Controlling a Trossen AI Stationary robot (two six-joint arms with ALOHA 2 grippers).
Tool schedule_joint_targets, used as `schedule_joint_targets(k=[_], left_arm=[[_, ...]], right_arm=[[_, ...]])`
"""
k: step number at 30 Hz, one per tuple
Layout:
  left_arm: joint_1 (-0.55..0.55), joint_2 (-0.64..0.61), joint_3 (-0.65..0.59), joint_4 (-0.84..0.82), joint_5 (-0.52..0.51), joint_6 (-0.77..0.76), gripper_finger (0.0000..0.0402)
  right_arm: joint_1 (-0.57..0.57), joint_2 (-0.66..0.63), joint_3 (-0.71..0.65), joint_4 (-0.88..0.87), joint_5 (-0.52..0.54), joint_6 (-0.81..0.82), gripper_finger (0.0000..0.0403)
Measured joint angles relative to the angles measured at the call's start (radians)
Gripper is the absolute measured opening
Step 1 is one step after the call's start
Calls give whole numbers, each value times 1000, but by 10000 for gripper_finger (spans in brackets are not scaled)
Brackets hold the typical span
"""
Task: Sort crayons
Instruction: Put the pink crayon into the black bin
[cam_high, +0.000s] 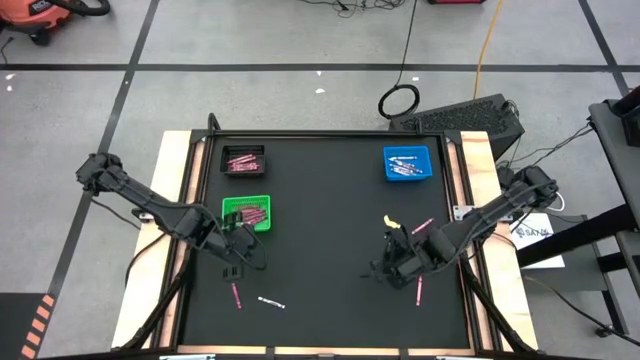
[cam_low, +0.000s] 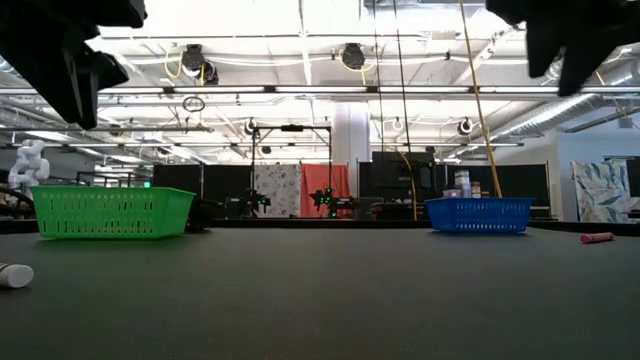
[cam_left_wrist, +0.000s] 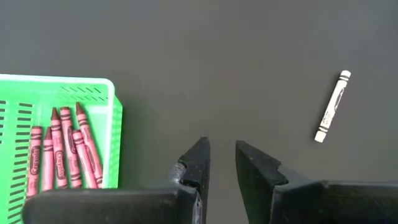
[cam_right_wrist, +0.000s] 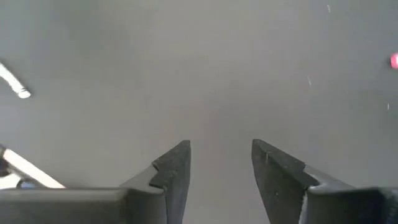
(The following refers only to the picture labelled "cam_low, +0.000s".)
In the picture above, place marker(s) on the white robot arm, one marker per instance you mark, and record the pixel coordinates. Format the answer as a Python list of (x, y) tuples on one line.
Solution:
[(30, 167)]

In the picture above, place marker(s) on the stacked plastic containers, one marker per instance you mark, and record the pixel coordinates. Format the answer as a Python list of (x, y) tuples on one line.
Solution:
[(462, 182)]

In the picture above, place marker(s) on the white crayon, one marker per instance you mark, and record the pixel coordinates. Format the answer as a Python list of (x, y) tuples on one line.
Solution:
[(15, 276)]

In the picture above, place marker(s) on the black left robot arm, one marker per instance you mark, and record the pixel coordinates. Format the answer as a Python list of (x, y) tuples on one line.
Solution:
[(75, 12)]

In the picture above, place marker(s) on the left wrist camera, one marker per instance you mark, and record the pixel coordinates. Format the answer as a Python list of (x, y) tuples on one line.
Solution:
[(112, 70)]

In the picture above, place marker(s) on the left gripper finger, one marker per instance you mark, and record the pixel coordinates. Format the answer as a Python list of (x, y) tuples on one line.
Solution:
[(70, 85)]

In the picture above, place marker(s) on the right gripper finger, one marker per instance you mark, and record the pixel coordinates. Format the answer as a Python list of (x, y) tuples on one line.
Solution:
[(575, 70)]

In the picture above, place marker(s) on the green plastic basket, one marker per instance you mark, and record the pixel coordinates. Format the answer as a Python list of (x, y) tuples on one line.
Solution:
[(110, 212)]

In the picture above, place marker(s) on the black table mat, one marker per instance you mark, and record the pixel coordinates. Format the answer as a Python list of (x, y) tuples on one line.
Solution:
[(150, 310)]

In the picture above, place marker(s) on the orange cloth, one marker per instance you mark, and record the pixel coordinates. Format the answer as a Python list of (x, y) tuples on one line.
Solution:
[(320, 180)]

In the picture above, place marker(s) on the leaf print cloth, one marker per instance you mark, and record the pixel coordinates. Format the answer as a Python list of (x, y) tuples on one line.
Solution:
[(595, 190)]

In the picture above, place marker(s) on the pink crayon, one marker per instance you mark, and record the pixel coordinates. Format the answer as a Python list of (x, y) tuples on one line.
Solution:
[(597, 237)]

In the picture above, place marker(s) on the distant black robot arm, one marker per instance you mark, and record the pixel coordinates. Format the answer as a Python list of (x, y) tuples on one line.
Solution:
[(330, 200), (255, 202)]

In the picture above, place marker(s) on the black partition panel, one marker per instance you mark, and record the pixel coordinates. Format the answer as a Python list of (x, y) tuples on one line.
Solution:
[(175, 185), (520, 180)]

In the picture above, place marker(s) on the floral white cloth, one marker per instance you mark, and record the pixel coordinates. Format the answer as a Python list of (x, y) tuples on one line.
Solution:
[(280, 185)]

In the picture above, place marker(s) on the black robot station frame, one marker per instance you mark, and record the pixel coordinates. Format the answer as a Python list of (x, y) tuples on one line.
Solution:
[(291, 128)]

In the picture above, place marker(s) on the blue plastic basket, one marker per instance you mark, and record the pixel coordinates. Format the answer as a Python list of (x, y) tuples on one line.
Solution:
[(480, 215)]

